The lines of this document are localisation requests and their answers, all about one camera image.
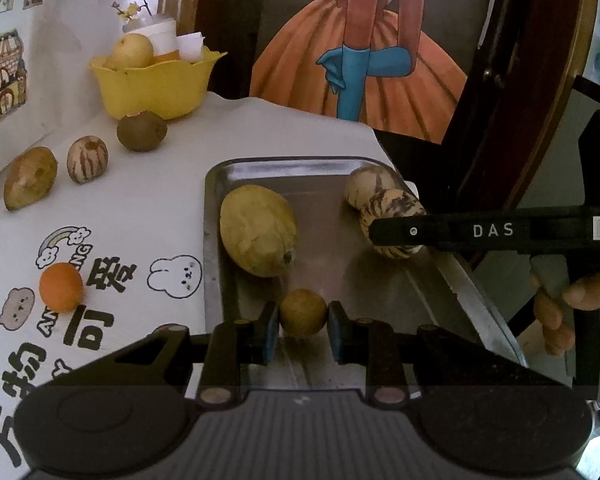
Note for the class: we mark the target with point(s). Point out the colourful houses drawing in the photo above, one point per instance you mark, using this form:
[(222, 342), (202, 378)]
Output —
[(45, 60)]

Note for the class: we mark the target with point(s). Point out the white cup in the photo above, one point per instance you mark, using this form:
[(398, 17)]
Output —
[(159, 35)]

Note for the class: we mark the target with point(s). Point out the striped pepino melon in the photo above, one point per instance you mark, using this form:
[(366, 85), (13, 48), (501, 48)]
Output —
[(87, 159), (390, 205)]

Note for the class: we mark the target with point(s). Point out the small dark orange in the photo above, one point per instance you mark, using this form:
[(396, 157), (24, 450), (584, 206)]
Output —
[(60, 287)]

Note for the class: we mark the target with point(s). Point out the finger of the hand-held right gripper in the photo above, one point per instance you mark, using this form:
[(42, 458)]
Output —
[(410, 232)]

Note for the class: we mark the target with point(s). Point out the brown kiwi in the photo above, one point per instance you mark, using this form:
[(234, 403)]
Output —
[(141, 131)]

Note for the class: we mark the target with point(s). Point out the green yellow mango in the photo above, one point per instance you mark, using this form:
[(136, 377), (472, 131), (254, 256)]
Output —
[(255, 227), (27, 180)]

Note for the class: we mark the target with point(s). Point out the small brown round fruit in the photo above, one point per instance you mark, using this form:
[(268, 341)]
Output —
[(303, 312)]

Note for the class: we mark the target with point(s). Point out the white folded paper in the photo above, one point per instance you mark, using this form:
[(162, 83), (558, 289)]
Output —
[(190, 47)]

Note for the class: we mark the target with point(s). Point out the white printed table cover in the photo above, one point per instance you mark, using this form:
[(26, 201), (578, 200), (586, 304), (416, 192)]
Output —
[(145, 200)]

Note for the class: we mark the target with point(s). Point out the person's right hand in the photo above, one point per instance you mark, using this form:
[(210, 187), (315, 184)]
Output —
[(555, 325)]

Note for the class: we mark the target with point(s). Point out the dark metal tray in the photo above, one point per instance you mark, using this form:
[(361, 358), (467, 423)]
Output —
[(330, 265)]

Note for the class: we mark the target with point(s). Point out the yellow plastic bowl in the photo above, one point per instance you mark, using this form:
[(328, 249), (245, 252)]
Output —
[(150, 90)]

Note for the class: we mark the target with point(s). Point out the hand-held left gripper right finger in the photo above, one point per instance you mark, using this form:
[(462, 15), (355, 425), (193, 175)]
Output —
[(337, 335)]

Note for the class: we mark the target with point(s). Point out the orange dress wall poster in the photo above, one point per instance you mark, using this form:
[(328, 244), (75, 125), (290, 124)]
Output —
[(305, 60)]

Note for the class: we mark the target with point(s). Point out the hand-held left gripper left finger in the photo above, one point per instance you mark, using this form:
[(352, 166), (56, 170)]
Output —
[(269, 332)]

